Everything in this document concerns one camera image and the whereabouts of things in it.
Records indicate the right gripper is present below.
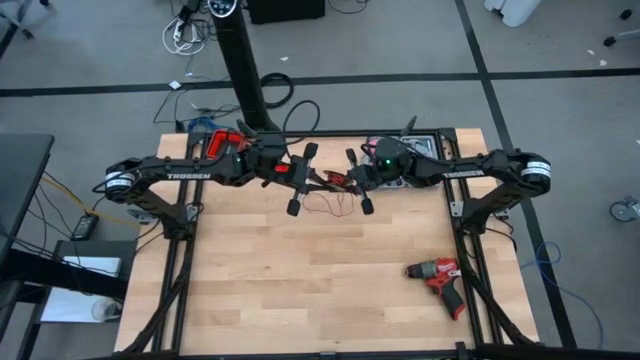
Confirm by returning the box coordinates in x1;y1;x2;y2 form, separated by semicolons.
344;148;384;216

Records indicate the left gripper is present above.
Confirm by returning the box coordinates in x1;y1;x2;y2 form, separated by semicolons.
262;142;352;217

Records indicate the red wire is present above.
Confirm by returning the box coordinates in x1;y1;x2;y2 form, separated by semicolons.
302;172;357;219

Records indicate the grey tool kit case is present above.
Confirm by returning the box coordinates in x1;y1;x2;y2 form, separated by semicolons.
362;135;444;190

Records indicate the red plastic bin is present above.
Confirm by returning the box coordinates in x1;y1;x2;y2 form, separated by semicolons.
205;128;251;161

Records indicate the black tower fan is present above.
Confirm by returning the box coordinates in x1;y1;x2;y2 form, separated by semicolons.
207;0;281;135

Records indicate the black box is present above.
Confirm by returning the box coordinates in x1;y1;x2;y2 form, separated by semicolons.
247;0;326;25

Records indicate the black shelf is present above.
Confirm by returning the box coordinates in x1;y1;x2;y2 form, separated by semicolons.
0;239;137;360

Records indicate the black power adapter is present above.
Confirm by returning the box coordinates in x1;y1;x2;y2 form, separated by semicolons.
69;212;100;242

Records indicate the white box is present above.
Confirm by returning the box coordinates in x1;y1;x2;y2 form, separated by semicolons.
39;255;124;324

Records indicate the clear plastic cup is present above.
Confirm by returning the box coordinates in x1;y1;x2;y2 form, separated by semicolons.
90;297;122;323

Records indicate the grey caster wheel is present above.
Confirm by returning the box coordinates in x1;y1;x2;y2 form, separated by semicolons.
608;196;640;224

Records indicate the black desk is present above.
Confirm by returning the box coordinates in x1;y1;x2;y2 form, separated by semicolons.
0;133;55;261

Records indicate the grey office chair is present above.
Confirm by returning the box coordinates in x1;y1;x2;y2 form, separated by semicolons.
602;7;640;49
0;0;54;56

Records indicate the black looped camera cable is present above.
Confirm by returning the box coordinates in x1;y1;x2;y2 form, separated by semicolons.
360;137;381;166
282;99;321;149

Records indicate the black aluminium table frame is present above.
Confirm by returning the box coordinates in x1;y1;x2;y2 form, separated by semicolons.
82;127;640;360

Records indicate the black coiled floor cable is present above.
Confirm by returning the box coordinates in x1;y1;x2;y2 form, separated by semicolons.
259;72;295;110

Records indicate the blue floor cable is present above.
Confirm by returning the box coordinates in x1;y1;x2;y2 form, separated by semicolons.
187;115;230;133
519;241;606;350

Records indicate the red cordless drill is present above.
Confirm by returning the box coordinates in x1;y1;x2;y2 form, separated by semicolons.
403;257;467;321

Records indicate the grey metal bracket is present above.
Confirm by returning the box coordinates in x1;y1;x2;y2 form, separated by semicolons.
127;207;161;225

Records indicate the white power strip with cables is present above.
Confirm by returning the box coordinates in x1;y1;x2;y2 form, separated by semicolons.
161;13;210;57

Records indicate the yellow floor cable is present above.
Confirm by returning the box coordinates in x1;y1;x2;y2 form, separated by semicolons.
42;174;141;231

